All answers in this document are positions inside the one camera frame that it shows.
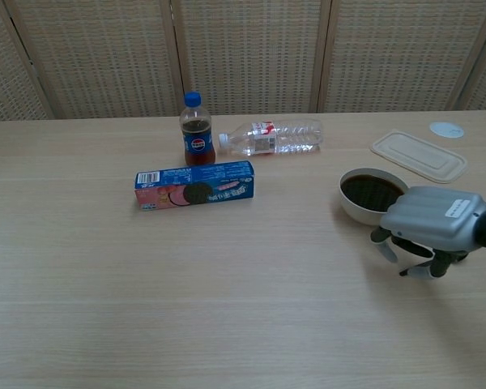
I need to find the blue cookie box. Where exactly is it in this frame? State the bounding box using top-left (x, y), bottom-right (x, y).
top-left (134, 160), bottom-right (255, 213)

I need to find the cola bottle with blue cap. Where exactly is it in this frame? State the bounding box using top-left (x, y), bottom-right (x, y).
top-left (179, 92), bottom-right (216, 166)

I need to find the white round table grommet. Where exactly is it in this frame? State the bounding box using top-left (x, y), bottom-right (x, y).
top-left (429, 121), bottom-right (464, 139)

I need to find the woven bamboo folding screen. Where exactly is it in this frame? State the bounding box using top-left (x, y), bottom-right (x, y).
top-left (0, 0), bottom-right (486, 126)

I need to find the beige container lid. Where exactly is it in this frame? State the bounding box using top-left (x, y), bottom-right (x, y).
top-left (369, 128), bottom-right (469, 185)

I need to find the clear plastic water bottle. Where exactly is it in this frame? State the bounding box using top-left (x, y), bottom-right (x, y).
top-left (218, 118), bottom-right (323, 157)

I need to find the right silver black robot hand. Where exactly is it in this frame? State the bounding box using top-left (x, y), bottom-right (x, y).
top-left (369, 186), bottom-right (486, 280)

